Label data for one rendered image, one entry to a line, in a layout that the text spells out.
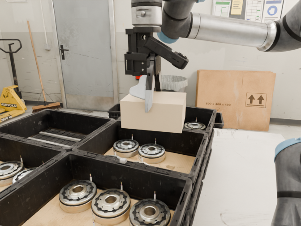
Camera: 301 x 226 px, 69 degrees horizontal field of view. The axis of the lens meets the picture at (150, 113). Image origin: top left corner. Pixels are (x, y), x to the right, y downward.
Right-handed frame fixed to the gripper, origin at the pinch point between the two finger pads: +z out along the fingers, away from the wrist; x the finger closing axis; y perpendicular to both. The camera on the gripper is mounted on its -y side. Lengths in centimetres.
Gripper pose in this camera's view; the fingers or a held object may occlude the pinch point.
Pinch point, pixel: (155, 104)
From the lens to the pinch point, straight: 61.0
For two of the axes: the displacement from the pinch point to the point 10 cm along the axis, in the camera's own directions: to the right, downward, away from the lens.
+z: 0.1, 9.4, 3.3
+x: -2.2, 3.3, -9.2
